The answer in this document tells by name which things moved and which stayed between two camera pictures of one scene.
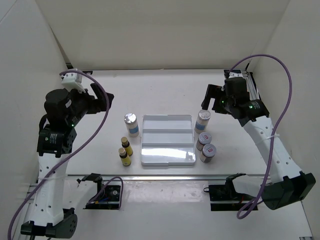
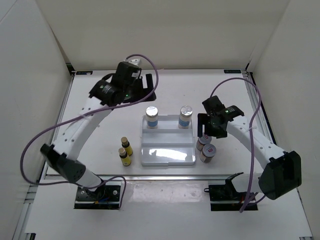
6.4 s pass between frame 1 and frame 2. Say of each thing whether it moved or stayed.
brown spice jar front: stayed
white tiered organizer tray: stayed
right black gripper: moved
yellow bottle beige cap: stayed
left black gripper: moved
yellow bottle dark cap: stayed
